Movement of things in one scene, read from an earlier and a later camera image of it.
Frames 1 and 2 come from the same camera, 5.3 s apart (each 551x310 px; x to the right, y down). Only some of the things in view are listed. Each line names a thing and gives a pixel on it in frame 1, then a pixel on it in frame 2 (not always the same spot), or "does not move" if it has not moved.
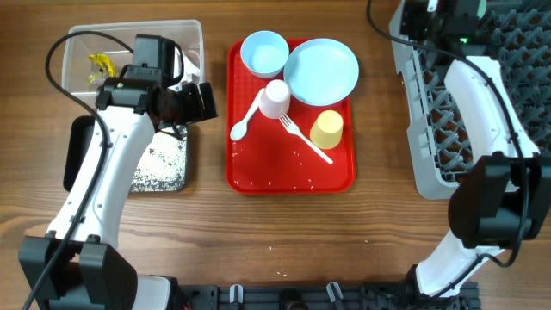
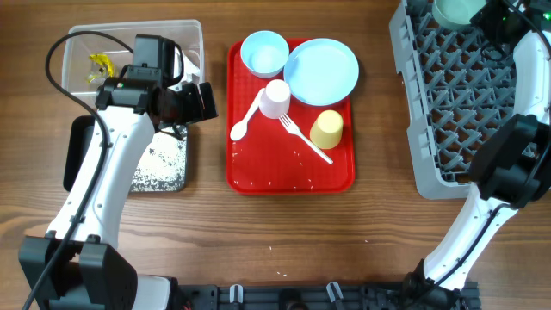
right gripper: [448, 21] → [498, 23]
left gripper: [191, 92] does not move
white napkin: [189, 69] does not move
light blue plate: [320, 71] does not move
